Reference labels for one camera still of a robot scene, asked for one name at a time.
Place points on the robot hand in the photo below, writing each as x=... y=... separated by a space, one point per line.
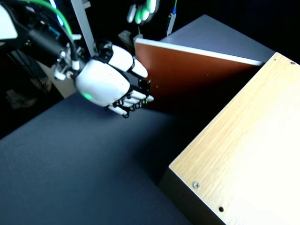
x=145 y=9
x=100 y=79

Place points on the light wood cabinet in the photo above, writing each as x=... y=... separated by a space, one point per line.
x=234 y=140

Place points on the grey table cloth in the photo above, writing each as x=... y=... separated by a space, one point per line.
x=70 y=164

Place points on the grey metal stand post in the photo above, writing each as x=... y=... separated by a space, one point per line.
x=83 y=23

